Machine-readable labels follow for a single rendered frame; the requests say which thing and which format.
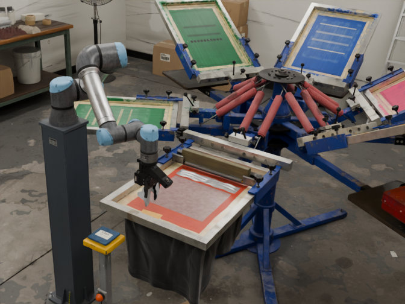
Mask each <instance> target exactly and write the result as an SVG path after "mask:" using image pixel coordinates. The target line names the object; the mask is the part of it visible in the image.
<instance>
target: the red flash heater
mask: <svg viewBox="0 0 405 304"><path fill-rule="evenodd" d="M381 201H382V204H381V209H383V210H384V211H386V212H387V213H389V214H391V215H392V216H393V217H395V218H397V219H398V220H400V221H401V222H403V223H404V224H405V186H402V187H399V188H395V189H391V190H389V191H385V192H383V195H382V198H381Z"/></svg>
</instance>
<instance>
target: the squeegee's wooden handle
mask: <svg viewBox="0 0 405 304"><path fill-rule="evenodd" d="M182 156H183V157H184V162H185V161H187V162H190V163H194V164H197V165H200V166H203V167H206V168H209V169H212V170H215V171H219V172H221V173H224V174H228V175H230V176H233V177H237V178H240V179H242V181H243V176H247V177H250V173H251V168H249V167H246V166H242V165H239V164H236V163H233V162H229V161H227V160H223V159H220V158H217V157H213V156H210V155H207V154H204V153H200V152H197V151H194V150H191V149H188V148H183V149H182Z"/></svg>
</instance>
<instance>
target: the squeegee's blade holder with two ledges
mask: <svg viewBox="0 0 405 304"><path fill-rule="evenodd" d="M185 164H188V165H191V166H194V167H197V168H200V169H204V170H206V171H210V172H212V173H215V174H219V175H221V176H224V177H228V178H230V179H233V180H237V181H240V182H241V181H242V179H240V178H237V177H233V176H230V175H228V174H224V173H221V172H219V171H215V170H212V169H209V168H206V167H203V166H200V165H197V164H194V163H190V162H187V161H185Z"/></svg>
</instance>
